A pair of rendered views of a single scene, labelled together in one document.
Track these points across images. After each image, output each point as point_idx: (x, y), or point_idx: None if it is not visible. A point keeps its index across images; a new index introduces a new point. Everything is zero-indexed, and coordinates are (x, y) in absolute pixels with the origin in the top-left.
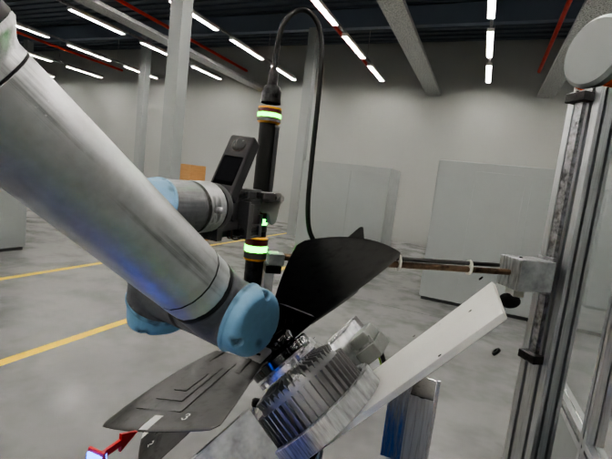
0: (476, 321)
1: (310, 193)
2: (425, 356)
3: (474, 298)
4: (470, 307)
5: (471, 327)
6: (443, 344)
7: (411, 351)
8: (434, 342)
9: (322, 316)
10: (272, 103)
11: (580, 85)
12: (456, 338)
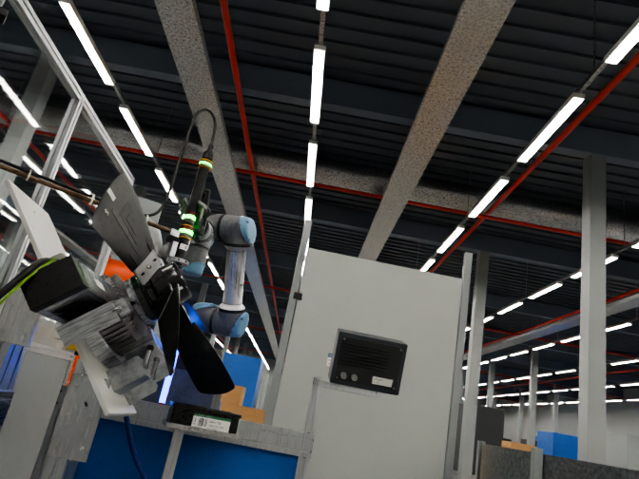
0: (47, 220)
1: (168, 189)
2: (59, 250)
3: (20, 198)
4: (29, 208)
5: (49, 224)
6: (55, 239)
7: (50, 255)
8: (50, 240)
9: (124, 262)
10: (207, 156)
11: (1, 1)
12: (53, 233)
